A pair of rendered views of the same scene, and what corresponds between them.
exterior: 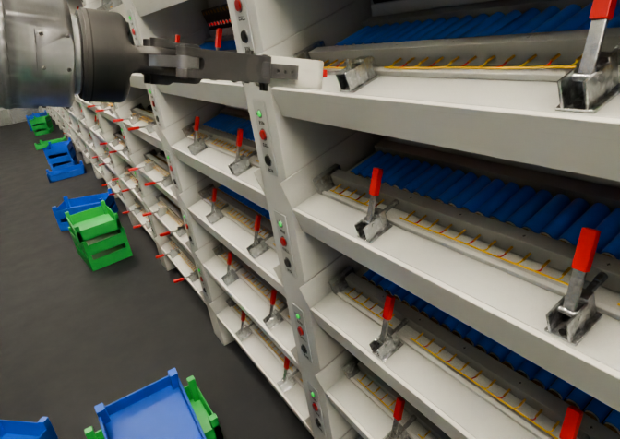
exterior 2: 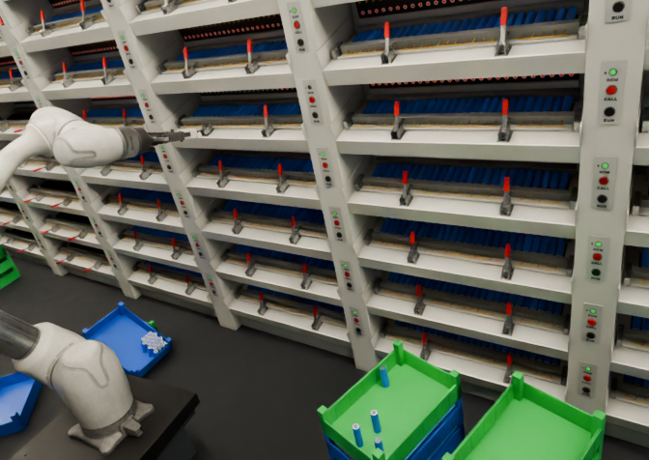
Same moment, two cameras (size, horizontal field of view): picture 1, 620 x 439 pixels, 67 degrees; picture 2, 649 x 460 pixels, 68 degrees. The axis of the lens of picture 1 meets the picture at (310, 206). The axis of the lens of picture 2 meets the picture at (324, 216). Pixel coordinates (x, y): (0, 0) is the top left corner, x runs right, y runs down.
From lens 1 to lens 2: 1.15 m
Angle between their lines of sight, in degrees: 23
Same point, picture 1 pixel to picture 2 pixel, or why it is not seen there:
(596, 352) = (287, 193)
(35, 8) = (128, 132)
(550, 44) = (260, 119)
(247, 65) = (179, 135)
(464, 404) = (268, 235)
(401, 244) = (235, 185)
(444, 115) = (238, 141)
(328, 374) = (214, 262)
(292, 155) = (181, 162)
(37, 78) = (131, 150)
